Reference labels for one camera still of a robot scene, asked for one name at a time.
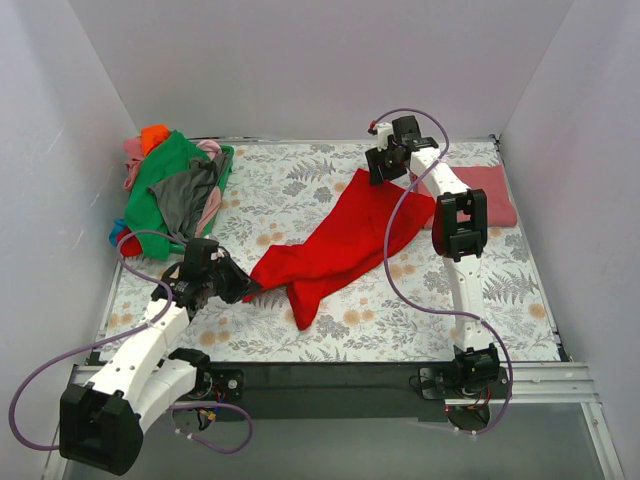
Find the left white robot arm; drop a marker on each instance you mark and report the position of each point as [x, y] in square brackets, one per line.
[103, 420]

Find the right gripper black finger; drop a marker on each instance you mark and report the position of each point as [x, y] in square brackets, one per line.
[375, 161]
[394, 168]

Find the orange t-shirt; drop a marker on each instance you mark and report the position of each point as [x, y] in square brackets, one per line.
[152, 136]

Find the aluminium frame rail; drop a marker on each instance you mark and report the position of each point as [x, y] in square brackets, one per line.
[528, 382]

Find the pink t-shirt in pile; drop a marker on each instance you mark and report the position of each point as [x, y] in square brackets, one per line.
[134, 165]

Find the wrist white camera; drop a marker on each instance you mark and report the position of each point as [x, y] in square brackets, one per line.
[218, 253]
[382, 131]

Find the grey t-shirt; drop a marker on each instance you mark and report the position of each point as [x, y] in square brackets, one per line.
[182, 196]

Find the red garment in pile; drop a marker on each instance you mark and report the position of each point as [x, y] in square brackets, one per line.
[128, 246]

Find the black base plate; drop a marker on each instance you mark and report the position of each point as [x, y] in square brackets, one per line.
[397, 403]

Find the green plastic basket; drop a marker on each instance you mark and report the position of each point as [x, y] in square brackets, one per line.
[214, 203]

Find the red t-shirt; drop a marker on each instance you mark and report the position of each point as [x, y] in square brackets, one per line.
[347, 244]

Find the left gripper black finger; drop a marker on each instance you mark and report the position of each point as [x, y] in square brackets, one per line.
[230, 273]
[234, 293]

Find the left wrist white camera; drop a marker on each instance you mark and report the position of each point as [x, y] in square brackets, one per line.
[218, 253]

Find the blue t-shirt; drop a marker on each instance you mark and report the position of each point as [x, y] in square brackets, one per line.
[119, 230]

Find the folded pink t-shirt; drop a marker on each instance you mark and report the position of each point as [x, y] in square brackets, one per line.
[491, 179]

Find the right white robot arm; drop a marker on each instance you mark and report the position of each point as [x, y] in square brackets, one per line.
[459, 235]

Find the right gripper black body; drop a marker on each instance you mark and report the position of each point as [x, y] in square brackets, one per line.
[379, 163]

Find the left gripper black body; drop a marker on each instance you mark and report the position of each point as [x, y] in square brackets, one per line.
[232, 281]

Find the green t-shirt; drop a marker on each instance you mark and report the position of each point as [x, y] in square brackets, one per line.
[141, 213]

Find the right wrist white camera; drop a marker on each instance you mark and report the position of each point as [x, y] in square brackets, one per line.
[382, 131]

